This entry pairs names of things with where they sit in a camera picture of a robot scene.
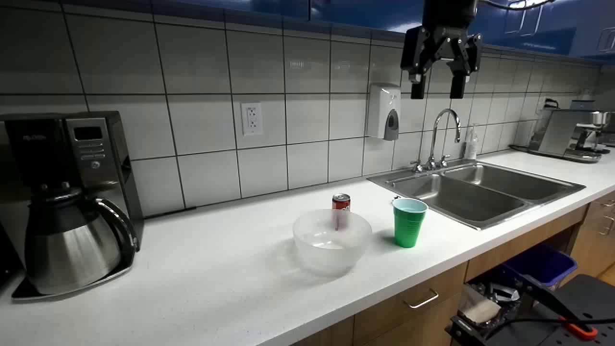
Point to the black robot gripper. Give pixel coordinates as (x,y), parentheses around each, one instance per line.
(422,48)

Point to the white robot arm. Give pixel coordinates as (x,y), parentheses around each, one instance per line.
(456,14)

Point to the clear plastic bowl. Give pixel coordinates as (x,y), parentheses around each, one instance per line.
(331,242)

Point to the clear soap bottle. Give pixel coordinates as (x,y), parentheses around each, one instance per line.
(472,144)

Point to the chrome faucet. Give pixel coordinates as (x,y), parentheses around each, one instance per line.
(433,148)

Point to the stainless steel double sink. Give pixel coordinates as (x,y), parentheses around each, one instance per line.
(479,194)

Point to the green plastic cup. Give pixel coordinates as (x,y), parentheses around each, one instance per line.
(408,219)

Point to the blue upper cabinets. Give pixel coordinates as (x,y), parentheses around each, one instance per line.
(579,29)

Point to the silver espresso machine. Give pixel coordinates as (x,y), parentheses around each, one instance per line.
(568,133)

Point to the red soda can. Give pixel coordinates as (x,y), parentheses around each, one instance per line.
(341,208)

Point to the blue plastic bin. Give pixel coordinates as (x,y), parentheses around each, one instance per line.
(545,264)

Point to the black cart with tools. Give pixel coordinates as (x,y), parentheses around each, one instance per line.
(510,308)

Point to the black coffee maker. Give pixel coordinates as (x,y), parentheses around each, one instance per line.
(55,152)

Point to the steel coffee carafe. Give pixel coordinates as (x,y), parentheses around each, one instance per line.
(76,241)

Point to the white wall soap dispenser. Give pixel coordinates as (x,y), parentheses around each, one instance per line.
(383,116)

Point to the white wall power outlet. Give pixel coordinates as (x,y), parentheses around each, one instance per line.
(252,121)

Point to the wooden drawer with handle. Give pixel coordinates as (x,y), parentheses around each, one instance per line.
(414,317)

